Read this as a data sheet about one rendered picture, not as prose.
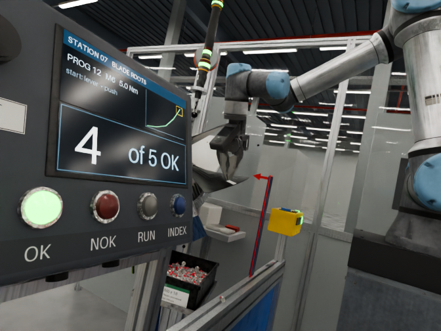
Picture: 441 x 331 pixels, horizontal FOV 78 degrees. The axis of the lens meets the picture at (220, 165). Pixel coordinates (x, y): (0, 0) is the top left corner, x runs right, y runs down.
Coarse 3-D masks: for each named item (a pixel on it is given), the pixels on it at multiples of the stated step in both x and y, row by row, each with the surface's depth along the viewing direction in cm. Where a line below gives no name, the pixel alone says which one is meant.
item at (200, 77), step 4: (200, 72) 104; (204, 72) 104; (200, 76) 104; (204, 76) 105; (196, 80) 105; (200, 80) 104; (204, 80) 105; (196, 84) 105; (200, 84) 104; (204, 84) 106; (196, 92) 105; (200, 92) 104; (196, 96) 105; (200, 96) 105
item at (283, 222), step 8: (272, 208) 109; (280, 208) 116; (272, 216) 109; (280, 216) 107; (288, 216) 106; (296, 216) 105; (272, 224) 108; (280, 224) 107; (288, 224) 105; (280, 232) 106; (288, 232) 105; (296, 232) 111
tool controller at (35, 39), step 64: (0, 0) 17; (0, 64) 16; (64, 64) 20; (128, 64) 26; (0, 128) 16; (128, 128) 25; (0, 192) 16; (64, 192) 19; (128, 192) 24; (0, 256) 15; (64, 256) 19; (128, 256) 24
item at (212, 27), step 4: (212, 8) 106; (216, 8) 105; (212, 12) 105; (216, 12) 105; (212, 16) 105; (216, 16) 105; (212, 20) 105; (216, 20) 105; (212, 24) 105; (216, 24) 106; (208, 28) 106; (212, 28) 105; (216, 28) 106; (208, 32) 105; (212, 32) 105; (208, 36) 105; (212, 36) 105; (208, 40) 105; (212, 40) 105; (208, 44) 105; (212, 44) 105; (212, 48) 106; (204, 56) 105
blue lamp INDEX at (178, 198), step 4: (176, 196) 30; (180, 196) 31; (172, 200) 30; (176, 200) 30; (180, 200) 30; (184, 200) 31; (172, 204) 30; (176, 204) 30; (180, 204) 30; (184, 204) 31; (172, 208) 30; (176, 208) 30; (180, 208) 30; (184, 208) 31; (172, 212) 30; (176, 212) 30; (180, 212) 30; (176, 216) 30; (180, 216) 31
